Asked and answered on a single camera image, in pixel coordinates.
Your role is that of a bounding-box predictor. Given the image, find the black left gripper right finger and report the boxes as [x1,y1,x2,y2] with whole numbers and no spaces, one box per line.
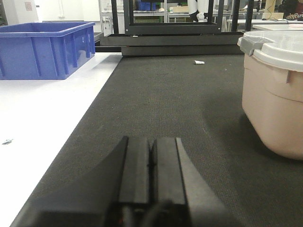
[151,138,237,227]

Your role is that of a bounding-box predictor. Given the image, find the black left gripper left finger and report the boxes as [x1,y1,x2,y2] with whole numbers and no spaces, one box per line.
[11,136,150,227]

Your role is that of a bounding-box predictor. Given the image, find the dark grey table mat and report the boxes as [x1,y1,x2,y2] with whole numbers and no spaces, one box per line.
[26,55,303,227]

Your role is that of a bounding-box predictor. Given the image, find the small white paper scrap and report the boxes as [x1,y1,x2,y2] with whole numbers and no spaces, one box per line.
[195,61,205,65]

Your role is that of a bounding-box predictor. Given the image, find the small metal debris piece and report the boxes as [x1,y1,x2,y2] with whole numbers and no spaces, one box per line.
[2,139,13,145]

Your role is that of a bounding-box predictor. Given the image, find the blue plastic crate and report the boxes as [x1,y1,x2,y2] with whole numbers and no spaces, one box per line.
[0,21,95,80]

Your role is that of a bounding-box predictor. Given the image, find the person in dark shirt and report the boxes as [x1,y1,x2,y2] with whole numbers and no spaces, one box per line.
[278,0,303,20]

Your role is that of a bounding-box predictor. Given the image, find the black metal frame rack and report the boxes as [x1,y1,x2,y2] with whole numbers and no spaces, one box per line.
[95,0,245,56]

